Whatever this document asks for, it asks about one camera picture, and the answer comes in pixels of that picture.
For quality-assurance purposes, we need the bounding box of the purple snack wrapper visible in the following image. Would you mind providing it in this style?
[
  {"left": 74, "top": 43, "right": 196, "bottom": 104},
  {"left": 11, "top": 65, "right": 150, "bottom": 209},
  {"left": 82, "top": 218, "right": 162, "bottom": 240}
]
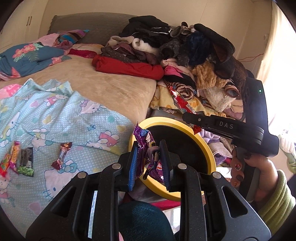
[{"left": 133, "top": 124, "right": 164, "bottom": 184}]

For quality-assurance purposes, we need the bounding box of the brown chocolate bar wrapper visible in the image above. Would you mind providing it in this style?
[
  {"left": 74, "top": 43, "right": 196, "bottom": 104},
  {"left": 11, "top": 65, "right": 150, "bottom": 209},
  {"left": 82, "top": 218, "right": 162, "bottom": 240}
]
[{"left": 51, "top": 142, "right": 72, "bottom": 171}]

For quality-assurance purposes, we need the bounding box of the green peas snack packet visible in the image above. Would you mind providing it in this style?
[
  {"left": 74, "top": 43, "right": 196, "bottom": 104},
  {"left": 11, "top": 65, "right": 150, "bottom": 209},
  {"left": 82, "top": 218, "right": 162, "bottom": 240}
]
[{"left": 17, "top": 147, "right": 34, "bottom": 177}]

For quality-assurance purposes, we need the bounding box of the orange pink snack packet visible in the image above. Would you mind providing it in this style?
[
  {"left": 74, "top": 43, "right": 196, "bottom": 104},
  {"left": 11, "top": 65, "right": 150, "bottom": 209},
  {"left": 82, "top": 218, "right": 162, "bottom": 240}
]
[{"left": 10, "top": 141, "right": 21, "bottom": 173}]

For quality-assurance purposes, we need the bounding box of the red plastic bag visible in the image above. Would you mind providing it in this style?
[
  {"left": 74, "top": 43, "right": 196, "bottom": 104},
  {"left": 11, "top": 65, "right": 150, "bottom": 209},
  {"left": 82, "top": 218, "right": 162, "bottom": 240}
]
[{"left": 168, "top": 87, "right": 202, "bottom": 134}]

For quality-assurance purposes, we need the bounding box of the red rainbow candy tube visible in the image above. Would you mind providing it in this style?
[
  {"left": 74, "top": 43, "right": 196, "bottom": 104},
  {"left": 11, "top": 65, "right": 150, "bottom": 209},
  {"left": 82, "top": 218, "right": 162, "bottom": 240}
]
[{"left": 0, "top": 152, "right": 11, "bottom": 177}]

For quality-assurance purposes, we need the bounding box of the yellow rimmed black trash bin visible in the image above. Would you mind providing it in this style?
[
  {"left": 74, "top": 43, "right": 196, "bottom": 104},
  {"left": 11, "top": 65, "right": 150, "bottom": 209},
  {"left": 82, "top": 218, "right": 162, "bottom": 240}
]
[{"left": 128, "top": 116, "right": 217, "bottom": 202}]

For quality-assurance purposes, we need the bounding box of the person's right hand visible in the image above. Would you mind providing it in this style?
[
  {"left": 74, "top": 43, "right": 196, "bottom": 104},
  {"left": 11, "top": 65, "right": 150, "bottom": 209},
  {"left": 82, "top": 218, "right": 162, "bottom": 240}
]
[{"left": 230, "top": 149, "right": 278, "bottom": 204}]

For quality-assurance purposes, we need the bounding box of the lilac knit sweater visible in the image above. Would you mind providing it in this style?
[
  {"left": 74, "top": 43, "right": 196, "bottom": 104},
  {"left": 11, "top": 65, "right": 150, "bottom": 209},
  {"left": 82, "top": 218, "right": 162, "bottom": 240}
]
[{"left": 199, "top": 129, "right": 234, "bottom": 166}]

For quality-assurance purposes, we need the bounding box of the yellow Hello Kitty blanket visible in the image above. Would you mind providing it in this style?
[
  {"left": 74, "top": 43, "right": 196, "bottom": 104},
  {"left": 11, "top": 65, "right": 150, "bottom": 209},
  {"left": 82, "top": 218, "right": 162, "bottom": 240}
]
[{"left": 149, "top": 79, "right": 227, "bottom": 118}]

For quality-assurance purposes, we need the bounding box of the beige bed sheet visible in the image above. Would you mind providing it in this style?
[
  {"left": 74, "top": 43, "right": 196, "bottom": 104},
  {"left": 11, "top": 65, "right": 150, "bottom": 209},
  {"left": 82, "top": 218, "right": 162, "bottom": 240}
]
[{"left": 1, "top": 55, "right": 157, "bottom": 124}]

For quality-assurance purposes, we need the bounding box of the light blue Hello Kitty blanket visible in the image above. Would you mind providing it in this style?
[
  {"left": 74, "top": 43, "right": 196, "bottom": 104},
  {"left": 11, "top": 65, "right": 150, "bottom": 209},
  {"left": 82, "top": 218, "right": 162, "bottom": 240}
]
[{"left": 1, "top": 79, "right": 134, "bottom": 235}]

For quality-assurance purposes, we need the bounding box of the green sweater right sleeve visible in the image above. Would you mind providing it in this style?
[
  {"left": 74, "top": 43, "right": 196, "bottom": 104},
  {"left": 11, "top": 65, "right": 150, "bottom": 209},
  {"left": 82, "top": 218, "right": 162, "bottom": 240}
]
[{"left": 258, "top": 170, "right": 295, "bottom": 235}]

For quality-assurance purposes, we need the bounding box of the red folded garment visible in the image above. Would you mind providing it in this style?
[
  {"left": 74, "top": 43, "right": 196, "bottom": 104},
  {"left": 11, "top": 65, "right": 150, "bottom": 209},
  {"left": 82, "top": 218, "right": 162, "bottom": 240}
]
[{"left": 92, "top": 55, "right": 164, "bottom": 81}]

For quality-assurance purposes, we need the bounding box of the pile of mixed clothes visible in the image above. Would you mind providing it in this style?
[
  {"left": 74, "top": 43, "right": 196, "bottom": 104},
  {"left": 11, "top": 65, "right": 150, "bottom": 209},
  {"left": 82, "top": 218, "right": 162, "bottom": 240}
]
[{"left": 99, "top": 16, "right": 247, "bottom": 120}]

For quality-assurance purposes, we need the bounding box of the grey quilted headboard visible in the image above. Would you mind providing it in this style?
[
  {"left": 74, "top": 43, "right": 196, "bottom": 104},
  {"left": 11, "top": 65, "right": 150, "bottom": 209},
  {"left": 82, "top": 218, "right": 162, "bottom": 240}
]
[{"left": 48, "top": 12, "right": 134, "bottom": 46}]

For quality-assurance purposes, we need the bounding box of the striped colourful pillow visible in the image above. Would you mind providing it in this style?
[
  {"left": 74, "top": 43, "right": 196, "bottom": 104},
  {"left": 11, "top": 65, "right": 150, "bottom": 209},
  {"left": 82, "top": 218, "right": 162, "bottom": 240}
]
[{"left": 54, "top": 29, "right": 89, "bottom": 50}]

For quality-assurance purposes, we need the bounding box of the pink cartoon blanket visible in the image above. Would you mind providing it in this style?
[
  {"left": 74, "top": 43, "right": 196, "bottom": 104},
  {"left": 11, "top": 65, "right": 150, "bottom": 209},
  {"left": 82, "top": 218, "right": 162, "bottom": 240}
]
[{"left": 0, "top": 84, "right": 22, "bottom": 99}]

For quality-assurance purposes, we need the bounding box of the blue and pink floral quilt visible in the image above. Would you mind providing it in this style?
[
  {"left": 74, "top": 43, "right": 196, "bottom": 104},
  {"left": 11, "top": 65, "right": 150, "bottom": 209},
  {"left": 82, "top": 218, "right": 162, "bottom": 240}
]
[{"left": 0, "top": 42, "right": 71, "bottom": 81}]

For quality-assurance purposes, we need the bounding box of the white built-in wardrobe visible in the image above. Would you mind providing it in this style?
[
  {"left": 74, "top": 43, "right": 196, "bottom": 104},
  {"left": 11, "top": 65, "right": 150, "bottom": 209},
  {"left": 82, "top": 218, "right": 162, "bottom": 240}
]
[{"left": 1, "top": 0, "right": 48, "bottom": 52}]

